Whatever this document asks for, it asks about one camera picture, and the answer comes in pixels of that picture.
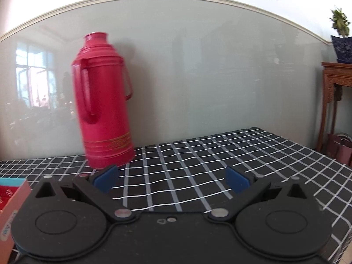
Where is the colourful cardboard box tray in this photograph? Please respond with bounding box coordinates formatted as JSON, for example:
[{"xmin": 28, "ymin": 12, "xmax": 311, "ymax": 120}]
[{"xmin": 0, "ymin": 178, "xmax": 31, "ymax": 263}]

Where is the dark red bag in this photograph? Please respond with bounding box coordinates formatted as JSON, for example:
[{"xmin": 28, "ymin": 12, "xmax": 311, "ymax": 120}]
[{"xmin": 326, "ymin": 134, "xmax": 352, "ymax": 167}]

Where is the black white checked tablecloth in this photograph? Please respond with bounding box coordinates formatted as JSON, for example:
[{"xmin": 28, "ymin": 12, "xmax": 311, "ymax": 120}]
[{"xmin": 1, "ymin": 128, "xmax": 351, "ymax": 263}]

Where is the red thermos flask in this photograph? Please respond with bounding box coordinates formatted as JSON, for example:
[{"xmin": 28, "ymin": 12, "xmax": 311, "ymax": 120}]
[{"xmin": 71, "ymin": 32, "xmax": 135, "ymax": 169}]

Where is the carved wooden side table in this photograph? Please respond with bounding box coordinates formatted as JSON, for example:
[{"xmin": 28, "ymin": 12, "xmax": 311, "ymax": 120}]
[{"xmin": 316, "ymin": 62, "xmax": 351, "ymax": 152}]

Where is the blue ceramic plant pot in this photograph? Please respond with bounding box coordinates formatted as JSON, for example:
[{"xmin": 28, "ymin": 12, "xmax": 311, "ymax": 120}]
[{"xmin": 331, "ymin": 36, "xmax": 352, "ymax": 64}]

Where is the green potted plant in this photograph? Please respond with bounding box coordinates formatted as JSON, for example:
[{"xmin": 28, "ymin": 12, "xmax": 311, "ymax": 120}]
[{"xmin": 330, "ymin": 8, "xmax": 350, "ymax": 38}]

